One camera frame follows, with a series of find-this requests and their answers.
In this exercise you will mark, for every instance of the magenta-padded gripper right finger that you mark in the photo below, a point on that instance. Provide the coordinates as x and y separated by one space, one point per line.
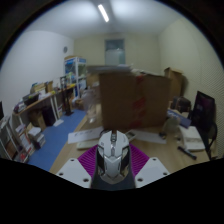
151 171

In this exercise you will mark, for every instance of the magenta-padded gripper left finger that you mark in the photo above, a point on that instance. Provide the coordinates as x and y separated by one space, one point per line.
75 173

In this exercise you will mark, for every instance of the white and black computer mouse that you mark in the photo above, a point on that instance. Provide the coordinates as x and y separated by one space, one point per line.
113 160

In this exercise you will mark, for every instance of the white paper sheet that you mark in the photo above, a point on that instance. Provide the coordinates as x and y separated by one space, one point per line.
150 136
83 136

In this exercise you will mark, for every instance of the black marker pen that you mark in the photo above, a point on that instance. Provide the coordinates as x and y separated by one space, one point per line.
186 152

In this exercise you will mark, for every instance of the blue book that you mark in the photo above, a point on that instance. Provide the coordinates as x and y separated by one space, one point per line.
178 118

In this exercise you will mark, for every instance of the white shelf unit with books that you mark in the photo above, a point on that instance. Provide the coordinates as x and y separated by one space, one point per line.
16 143

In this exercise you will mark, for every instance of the clear glass jar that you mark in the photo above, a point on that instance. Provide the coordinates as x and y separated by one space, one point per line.
90 105

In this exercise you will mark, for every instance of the black office chair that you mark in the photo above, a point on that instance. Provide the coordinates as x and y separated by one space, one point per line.
203 116

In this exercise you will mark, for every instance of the large brown cardboard box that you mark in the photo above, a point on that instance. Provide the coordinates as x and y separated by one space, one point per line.
123 100

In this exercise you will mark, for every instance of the black metal stand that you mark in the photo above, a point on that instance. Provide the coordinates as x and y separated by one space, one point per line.
67 96

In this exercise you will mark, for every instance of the tall brown cardboard box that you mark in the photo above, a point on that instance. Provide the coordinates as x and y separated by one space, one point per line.
174 81

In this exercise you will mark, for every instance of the black monitor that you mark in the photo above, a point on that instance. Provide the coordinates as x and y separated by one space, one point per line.
1 110

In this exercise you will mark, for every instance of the blue and white display cabinet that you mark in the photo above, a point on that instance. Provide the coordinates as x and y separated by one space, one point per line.
76 75

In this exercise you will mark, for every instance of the grey flat cardboard stack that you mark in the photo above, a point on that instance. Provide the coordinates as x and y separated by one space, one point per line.
108 69

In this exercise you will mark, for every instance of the window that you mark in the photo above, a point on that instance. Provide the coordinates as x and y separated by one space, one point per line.
115 51

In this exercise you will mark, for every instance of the ceiling tube light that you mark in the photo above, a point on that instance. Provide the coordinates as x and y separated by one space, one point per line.
103 13

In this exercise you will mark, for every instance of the round wall clock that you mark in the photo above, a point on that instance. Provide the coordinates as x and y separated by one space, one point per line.
65 49

